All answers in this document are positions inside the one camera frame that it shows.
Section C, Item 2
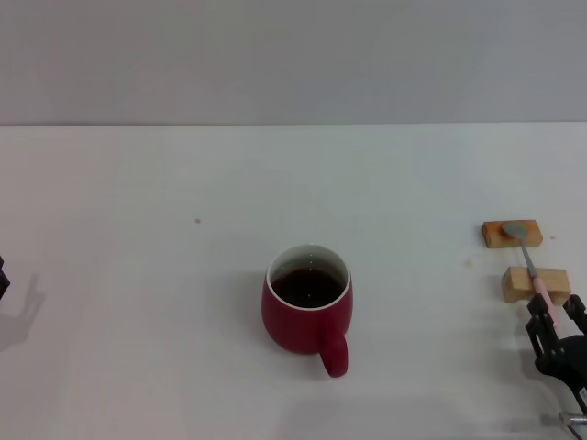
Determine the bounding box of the dark coffee liquid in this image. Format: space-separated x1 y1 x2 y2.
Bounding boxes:
271 268 346 308

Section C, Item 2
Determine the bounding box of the dark orange wooden block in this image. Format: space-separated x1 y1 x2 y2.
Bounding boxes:
481 219 544 250

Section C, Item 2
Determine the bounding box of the red ceramic cup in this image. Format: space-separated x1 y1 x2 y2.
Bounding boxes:
260 244 354 379

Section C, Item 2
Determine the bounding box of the silver cable connector plug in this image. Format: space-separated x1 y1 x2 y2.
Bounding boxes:
559 411 587 437

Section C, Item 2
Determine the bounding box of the pink handled metal spoon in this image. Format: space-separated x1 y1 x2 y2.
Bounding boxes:
502 223 559 329

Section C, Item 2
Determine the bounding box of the light wooden block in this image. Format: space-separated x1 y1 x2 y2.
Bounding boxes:
502 267 571 304

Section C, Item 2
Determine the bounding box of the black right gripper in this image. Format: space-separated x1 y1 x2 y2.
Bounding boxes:
525 294 587 407

